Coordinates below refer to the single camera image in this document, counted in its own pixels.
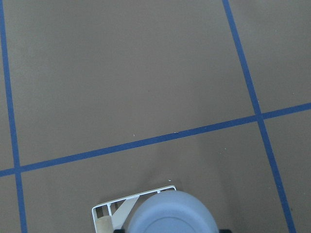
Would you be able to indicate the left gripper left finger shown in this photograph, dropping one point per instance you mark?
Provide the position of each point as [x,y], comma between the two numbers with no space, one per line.
[122,230]

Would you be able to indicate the white wire cup holder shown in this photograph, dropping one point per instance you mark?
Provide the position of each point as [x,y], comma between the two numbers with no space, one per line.
[111,215]

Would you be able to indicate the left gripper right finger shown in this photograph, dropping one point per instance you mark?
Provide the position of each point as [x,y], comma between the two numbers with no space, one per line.
[225,231]

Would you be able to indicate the brown paper table cover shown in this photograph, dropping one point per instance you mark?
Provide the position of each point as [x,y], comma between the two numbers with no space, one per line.
[101,99]

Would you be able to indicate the blue plastic cup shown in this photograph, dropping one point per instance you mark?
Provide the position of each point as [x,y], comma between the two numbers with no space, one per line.
[172,212]

